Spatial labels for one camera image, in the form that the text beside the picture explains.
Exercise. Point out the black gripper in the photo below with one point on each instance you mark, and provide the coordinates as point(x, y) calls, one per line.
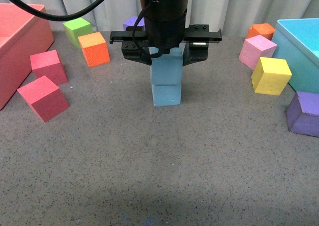
point(137, 45)

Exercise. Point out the light blue foam block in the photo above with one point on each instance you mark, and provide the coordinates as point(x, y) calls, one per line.
point(167, 69)
point(166, 95)

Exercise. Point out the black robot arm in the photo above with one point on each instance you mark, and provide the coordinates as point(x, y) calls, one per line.
point(164, 30)

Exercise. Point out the pink foam block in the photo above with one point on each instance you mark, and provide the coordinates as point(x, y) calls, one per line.
point(255, 47)

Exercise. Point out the purple foam block far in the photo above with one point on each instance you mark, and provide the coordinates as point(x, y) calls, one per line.
point(131, 22)

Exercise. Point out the orange foam block by bin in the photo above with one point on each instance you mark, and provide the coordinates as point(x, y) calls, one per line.
point(263, 29)

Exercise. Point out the yellow foam block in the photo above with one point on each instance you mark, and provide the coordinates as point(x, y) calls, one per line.
point(270, 76)

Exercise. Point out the light blue plastic bin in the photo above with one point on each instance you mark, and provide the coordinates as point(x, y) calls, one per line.
point(298, 43)

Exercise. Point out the orange foam block centre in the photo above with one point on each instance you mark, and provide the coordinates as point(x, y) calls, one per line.
point(94, 48)

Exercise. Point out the green foam block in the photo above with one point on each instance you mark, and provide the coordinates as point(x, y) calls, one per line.
point(75, 28)

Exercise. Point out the purple foam block near bin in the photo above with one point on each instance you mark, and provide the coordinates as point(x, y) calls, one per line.
point(303, 114)

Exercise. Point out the red foam block rear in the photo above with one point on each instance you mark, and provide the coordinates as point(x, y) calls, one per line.
point(48, 64)

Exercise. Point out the red foam block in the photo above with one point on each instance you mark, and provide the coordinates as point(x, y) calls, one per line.
point(48, 64)
point(44, 97)

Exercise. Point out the red foam block front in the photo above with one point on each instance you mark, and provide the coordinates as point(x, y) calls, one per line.
point(44, 97)

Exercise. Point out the salmon pink plastic bin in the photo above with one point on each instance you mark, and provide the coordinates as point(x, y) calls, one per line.
point(21, 35)

